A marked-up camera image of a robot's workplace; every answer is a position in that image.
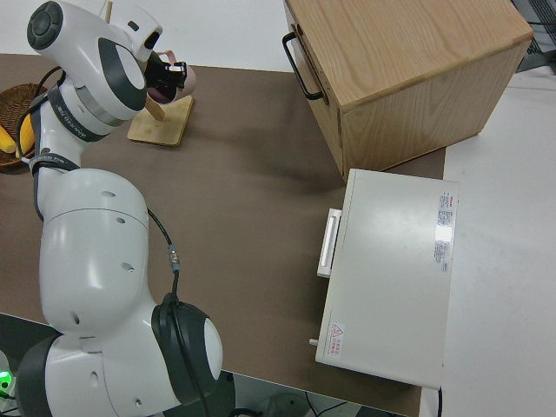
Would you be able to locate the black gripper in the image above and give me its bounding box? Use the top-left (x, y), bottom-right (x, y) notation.
top-left (145, 50), bottom-right (189, 92)

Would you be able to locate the pink mug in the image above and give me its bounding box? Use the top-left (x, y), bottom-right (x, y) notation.
top-left (146, 49), bottom-right (197, 104)

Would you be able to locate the wooden mug tree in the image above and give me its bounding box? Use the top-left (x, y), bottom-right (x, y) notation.
top-left (103, 0), bottom-right (195, 148)

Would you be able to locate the brown table mat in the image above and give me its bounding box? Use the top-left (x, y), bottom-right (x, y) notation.
top-left (0, 51), bottom-right (448, 417)

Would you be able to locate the pale yellow tapered corn cob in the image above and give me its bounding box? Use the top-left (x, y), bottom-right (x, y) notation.
top-left (15, 113), bottom-right (36, 160)

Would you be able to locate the brown wicker tray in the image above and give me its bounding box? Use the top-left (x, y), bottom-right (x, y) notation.
top-left (0, 84), bottom-right (50, 175)

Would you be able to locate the orange yellow blunt corn cob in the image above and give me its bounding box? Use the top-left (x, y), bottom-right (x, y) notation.
top-left (0, 125), bottom-right (18, 154)

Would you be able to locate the large wooden box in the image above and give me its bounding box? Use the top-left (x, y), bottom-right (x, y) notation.
top-left (281, 0), bottom-right (534, 175)

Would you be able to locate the white toaster oven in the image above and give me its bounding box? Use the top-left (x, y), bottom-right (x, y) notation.
top-left (314, 168), bottom-right (460, 390)

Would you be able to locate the black velcro strap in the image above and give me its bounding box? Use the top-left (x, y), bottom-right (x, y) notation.
top-left (44, 84), bottom-right (96, 142)
top-left (29, 150), bottom-right (83, 175)

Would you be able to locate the black box handle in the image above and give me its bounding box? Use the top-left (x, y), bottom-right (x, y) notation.
top-left (281, 32), bottom-right (326, 101)

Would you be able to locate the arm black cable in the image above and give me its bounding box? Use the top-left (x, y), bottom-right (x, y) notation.
top-left (15, 64), bottom-right (209, 417)

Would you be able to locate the oven door handle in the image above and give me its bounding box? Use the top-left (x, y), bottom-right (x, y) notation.
top-left (315, 208), bottom-right (344, 279)

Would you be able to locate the grey metal pedestal foot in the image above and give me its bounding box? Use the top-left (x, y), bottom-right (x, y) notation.
top-left (258, 390), bottom-right (314, 417)

